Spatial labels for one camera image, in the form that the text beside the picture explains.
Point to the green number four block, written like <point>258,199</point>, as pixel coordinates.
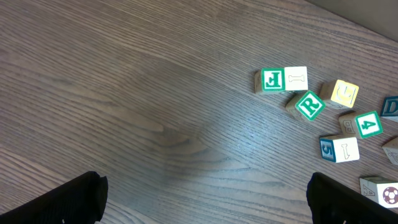
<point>361,125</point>

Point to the white wooden block top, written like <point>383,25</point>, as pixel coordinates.
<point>389,108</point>

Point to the yellow top wooden block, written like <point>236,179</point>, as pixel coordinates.
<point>339,94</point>

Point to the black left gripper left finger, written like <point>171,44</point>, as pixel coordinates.
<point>81,200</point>

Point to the green letter block far left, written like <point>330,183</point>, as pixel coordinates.
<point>269,81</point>

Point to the white block blue side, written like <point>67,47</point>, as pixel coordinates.
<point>339,148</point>

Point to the blue P wooden block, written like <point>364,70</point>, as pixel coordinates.
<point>391,150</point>

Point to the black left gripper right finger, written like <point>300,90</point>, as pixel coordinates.
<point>334,203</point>

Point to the green R wooden block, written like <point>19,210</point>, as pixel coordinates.
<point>306,105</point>

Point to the white block brown animal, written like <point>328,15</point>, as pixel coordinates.
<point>380,190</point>

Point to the plain wooden block number two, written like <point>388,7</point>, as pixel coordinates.
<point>296,78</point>

